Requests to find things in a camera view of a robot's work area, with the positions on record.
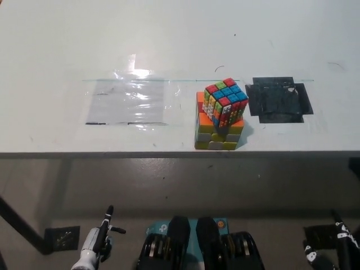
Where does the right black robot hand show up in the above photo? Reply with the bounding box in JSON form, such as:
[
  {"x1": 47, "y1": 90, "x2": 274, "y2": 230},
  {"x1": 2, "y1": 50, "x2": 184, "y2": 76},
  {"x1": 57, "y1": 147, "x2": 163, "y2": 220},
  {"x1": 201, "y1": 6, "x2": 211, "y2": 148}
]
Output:
[{"x1": 303, "y1": 209, "x2": 360, "y2": 270}]

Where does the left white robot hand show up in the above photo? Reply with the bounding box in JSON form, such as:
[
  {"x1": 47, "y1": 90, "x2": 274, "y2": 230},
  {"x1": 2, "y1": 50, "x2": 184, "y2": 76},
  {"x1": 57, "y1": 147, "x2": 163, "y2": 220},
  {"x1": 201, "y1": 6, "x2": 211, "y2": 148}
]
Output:
[{"x1": 71, "y1": 205, "x2": 127, "y2": 267}]

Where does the small studded multicolour puzzle cube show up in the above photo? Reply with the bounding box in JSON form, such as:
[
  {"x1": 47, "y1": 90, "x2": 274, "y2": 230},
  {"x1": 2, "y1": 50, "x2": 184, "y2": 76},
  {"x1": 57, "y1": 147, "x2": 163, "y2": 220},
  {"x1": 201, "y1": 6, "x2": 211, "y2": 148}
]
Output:
[{"x1": 204, "y1": 78, "x2": 250, "y2": 131}]

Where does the black ribbed robot body block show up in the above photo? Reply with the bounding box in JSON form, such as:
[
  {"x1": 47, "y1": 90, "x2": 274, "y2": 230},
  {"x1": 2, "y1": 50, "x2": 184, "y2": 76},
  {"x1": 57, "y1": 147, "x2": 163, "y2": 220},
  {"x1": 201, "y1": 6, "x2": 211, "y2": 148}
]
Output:
[
  {"x1": 137, "y1": 215, "x2": 192, "y2": 270},
  {"x1": 196, "y1": 215, "x2": 267, "y2": 270}
]

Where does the black tape patch on desk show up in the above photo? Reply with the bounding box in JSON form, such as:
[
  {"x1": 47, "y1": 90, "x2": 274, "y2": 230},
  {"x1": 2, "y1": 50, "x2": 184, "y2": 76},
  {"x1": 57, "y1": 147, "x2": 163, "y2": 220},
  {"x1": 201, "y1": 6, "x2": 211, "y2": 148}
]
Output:
[{"x1": 244, "y1": 77, "x2": 314, "y2": 124}]

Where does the large orange red puzzle cube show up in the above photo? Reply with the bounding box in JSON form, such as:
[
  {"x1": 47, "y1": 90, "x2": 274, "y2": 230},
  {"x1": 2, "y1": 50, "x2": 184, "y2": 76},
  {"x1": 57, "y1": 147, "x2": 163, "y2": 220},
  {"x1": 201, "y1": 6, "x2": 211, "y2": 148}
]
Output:
[{"x1": 193, "y1": 91, "x2": 245, "y2": 151}]

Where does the black floor tape patch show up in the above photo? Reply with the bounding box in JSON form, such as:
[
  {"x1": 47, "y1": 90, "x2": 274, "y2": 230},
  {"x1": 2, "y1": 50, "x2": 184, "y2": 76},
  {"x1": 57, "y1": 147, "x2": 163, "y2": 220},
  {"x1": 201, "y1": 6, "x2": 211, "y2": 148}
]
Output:
[
  {"x1": 303, "y1": 224, "x2": 343, "y2": 249},
  {"x1": 44, "y1": 224, "x2": 81, "y2": 251}
]

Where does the black diagonal table leg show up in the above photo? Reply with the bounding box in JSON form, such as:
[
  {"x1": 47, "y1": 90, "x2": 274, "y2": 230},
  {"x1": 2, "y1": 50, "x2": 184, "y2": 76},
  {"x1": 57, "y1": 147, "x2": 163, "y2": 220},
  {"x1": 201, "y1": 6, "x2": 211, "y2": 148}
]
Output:
[{"x1": 0, "y1": 195, "x2": 53, "y2": 255}]

